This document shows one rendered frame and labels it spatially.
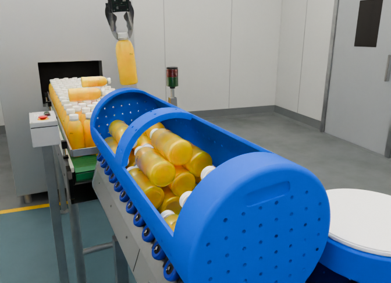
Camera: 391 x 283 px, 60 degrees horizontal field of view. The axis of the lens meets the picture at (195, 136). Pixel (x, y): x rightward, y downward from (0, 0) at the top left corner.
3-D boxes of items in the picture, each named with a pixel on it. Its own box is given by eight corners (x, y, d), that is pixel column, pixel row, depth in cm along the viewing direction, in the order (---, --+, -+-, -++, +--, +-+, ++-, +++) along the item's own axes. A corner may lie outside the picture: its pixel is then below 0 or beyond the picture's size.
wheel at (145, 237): (150, 237, 79) (157, 240, 80) (152, 219, 82) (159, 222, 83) (138, 243, 81) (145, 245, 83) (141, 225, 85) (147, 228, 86)
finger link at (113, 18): (109, 41, 118) (109, 13, 115) (108, 38, 124) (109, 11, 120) (117, 41, 119) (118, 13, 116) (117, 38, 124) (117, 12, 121)
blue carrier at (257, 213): (195, 351, 54) (181, 192, 45) (96, 166, 130) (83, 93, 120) (328, 285, 65) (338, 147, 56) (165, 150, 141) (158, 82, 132)
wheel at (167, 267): (175, 276, 66) (182, 279, 67) (176, 254, 69) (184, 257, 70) (160, 282, 69) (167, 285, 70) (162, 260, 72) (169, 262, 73)
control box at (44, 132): (33, 148, 132) (29, 122, 129) (32, 134, 149) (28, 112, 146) (60, 144, 136) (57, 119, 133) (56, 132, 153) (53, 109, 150)
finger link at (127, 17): (130, 40, 120) (121, 13, 116) (128, 38, 125) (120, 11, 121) (138, 38, 120) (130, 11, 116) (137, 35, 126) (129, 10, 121)
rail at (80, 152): (73, 156, 137) (72, 149, 136) (73, 156, 137) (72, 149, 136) (166, 143, 153) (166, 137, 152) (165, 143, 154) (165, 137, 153)
